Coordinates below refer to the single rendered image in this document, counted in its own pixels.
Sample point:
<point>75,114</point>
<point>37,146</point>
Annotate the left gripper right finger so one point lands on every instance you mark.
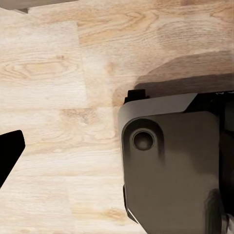
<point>226,145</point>

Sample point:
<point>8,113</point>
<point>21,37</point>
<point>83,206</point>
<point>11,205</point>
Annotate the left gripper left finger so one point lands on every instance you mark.
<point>12,145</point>

